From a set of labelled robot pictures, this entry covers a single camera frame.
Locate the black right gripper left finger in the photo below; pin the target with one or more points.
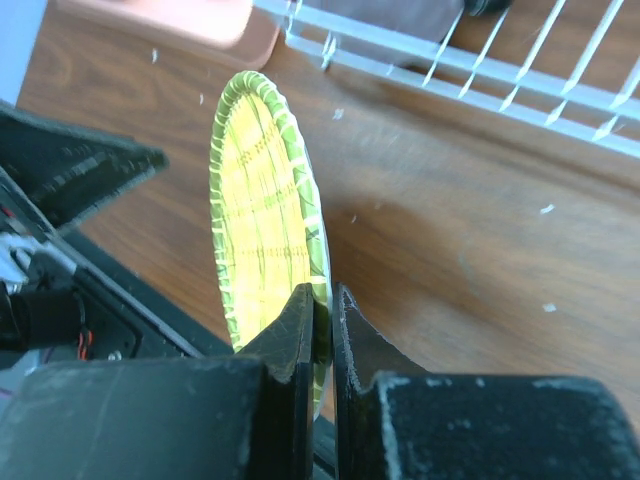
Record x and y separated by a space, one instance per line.
242 416

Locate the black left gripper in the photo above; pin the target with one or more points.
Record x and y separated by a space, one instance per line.
73 300

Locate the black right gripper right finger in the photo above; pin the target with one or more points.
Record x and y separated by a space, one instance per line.
396 420

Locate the yellow woven bamboo tray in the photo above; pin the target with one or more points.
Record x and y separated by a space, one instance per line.
267 224

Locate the purple mug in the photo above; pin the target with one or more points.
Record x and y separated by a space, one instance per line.
429 20

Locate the salmon pink tray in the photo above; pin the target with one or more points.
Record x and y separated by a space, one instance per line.
234 33

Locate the white wire dish rack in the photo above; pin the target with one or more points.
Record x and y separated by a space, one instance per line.
567 67

